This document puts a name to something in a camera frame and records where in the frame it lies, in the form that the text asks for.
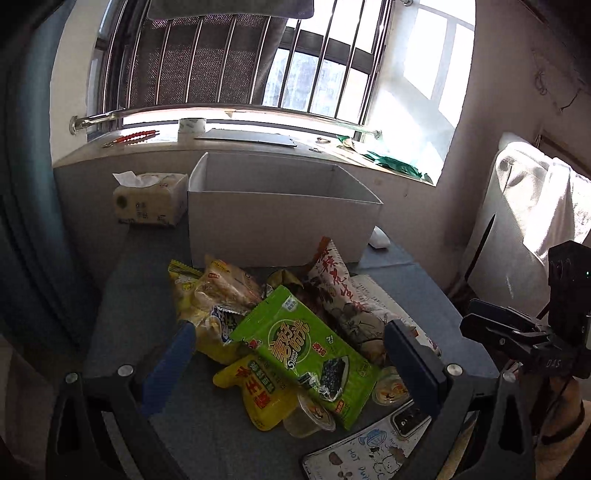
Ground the yellow chip bag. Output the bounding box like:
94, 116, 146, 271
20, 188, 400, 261
167, 260, 249, 365

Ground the person's right hand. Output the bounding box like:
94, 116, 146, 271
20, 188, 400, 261
535, 377, 590, 480

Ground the clear jelly cup right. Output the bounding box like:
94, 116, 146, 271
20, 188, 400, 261
372, 366, 411, 407

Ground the clear jelly cup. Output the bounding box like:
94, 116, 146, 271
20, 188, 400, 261
372, 366, 411, 407
283, 393, 335, 439

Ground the clear wrapped bread snack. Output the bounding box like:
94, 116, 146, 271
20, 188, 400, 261
191, 255, 263, 314

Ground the smartphone with cartoon case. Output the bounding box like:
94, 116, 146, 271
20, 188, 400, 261
301, 401, 431, 480

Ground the green seaweed snack bag rear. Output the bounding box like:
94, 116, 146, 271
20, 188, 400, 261
230, 286, 380, 430

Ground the yellow corn snack pouch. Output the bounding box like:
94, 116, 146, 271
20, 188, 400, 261
213, 354, 298, 432

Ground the clear jelly cup front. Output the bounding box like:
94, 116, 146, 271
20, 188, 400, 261
283, 393, 335, 439

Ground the red lettered peanut bag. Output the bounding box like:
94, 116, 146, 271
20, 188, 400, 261
307, 237, 396, 366

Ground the teal curtain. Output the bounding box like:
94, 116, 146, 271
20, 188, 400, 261
1, 1, 99, 356

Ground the white cloth covered appliance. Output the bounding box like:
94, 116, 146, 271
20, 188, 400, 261
460, 133, 590, 316

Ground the tissue paper pack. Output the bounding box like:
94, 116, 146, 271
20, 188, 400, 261
113, 171, 188, 227

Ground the white cardboard box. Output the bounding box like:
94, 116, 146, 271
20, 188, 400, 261
187, 152, 383, 267

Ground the green plastic bag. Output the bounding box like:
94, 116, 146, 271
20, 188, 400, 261
363, 151, 433, 184

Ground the grey hanging towel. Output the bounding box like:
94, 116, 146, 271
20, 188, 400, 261
147, 0, 315, 20

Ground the steel window guard rail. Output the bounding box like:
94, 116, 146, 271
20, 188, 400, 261
69, 1, 397, 138

